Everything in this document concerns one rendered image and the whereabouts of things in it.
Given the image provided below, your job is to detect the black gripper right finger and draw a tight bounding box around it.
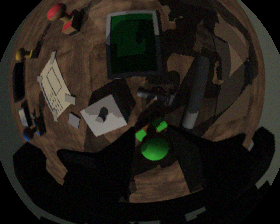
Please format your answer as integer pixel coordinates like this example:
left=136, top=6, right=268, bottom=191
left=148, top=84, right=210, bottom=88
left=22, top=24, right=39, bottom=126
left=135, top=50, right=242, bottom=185
left=167, top=124, right=246, bottom=193

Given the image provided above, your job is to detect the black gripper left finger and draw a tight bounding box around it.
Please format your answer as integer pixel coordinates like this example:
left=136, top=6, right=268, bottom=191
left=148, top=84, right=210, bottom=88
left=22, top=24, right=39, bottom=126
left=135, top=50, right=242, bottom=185
left=56, top=127, right=135, bottom=202

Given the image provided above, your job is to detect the cream inspection card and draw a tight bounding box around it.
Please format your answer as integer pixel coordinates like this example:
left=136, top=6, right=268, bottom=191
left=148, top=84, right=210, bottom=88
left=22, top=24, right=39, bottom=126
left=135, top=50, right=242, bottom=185
left=36, top=51, right=76, bottom=121

